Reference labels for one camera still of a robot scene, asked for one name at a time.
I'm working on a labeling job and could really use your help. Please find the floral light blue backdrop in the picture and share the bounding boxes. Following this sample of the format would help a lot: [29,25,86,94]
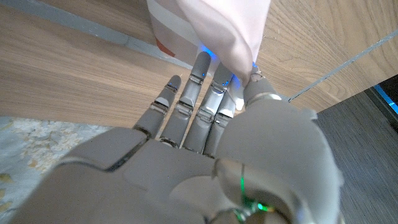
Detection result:
[0,116,113,216]

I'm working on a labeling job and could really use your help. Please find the grey marking tape outline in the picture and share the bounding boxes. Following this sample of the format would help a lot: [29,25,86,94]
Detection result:
[0,0,398,104]

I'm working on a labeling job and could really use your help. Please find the beige orange patterned cloth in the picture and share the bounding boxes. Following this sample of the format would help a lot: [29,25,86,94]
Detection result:
[146,0,272,87]

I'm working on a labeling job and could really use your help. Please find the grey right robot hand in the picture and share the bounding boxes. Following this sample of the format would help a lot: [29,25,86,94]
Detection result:
[9,51,345,224]

